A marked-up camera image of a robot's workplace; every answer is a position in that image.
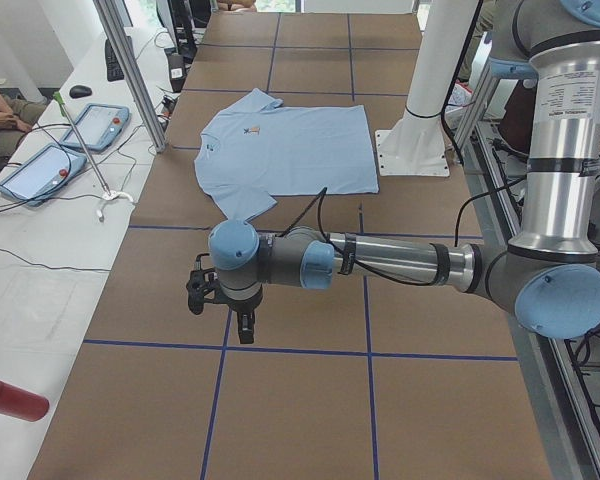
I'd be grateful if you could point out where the aluminium frame rack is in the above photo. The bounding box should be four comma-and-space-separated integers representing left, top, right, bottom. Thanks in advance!
478, 43, 600, 479

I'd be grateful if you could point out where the metal rod with green tip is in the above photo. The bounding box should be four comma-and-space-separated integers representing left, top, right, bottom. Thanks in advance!
53, 91, 111, 200

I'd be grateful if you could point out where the far teach pendant tablet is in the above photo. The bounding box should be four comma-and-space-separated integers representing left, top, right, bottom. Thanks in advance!
71, 103, 130, 153

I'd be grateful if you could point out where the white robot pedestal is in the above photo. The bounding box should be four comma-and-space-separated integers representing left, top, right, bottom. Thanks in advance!
376, 0, 480, 177

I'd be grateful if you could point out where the red cylinder bottle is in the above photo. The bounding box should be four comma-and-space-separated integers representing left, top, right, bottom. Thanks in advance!
0, 380, 50, 422

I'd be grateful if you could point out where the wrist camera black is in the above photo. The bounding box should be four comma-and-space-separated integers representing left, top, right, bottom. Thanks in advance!
186, 253, 219, 315

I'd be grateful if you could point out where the black computer mouse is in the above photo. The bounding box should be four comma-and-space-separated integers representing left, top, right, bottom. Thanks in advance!
69, 85, 93, 99

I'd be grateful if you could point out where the black power adapter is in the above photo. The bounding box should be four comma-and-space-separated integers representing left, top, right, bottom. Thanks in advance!
167, 53, 187, 93

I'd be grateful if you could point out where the aluminium frame post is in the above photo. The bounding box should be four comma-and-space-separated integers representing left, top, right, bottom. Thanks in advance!
93, 0, 166, 153

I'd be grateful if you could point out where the light blue t-shirt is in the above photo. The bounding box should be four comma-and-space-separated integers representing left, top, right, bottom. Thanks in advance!
194, 89, 379, 220

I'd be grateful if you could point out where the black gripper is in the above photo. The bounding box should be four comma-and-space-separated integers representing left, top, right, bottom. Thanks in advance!
236, 309, 256, 344

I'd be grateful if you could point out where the near teach pendant tablet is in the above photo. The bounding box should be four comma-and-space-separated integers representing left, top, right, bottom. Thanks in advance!
0, 144, 87, 207

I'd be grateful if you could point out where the black keyboard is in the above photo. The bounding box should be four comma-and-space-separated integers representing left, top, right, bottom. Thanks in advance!
104, 39, 124, 82

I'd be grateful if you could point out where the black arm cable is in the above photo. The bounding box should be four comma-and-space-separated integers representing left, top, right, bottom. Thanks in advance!
278, 187, 529, 286

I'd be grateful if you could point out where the seated person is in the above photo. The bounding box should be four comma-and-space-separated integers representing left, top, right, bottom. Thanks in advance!
0, 93, 46, 170

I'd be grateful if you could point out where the teach pendant tablet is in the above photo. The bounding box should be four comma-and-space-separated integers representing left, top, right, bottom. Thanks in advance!
71, 103, 130, 153
0, 144, 87, 207

